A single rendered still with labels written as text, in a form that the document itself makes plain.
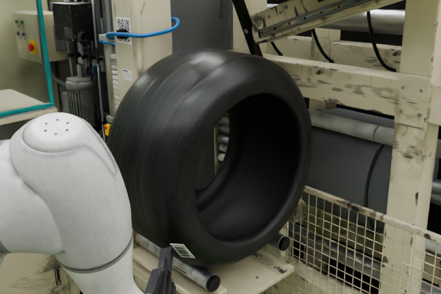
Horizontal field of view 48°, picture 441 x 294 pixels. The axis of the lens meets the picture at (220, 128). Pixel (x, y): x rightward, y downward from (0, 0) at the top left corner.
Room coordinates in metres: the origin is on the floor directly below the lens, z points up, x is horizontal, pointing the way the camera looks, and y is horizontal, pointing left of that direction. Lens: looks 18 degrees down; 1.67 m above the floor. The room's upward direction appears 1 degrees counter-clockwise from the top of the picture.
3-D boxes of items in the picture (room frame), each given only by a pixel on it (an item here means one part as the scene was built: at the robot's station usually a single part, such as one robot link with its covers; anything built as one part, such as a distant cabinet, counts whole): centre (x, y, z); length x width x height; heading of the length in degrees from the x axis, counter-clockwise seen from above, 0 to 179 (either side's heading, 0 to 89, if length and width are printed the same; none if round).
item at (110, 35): (1.49, 0.23, 1.51); 0.19 x 0.19 x 0.06; 42
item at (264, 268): (1.32, 0.04, 0.80); 0.37 x 0.36 x 0.02; 132
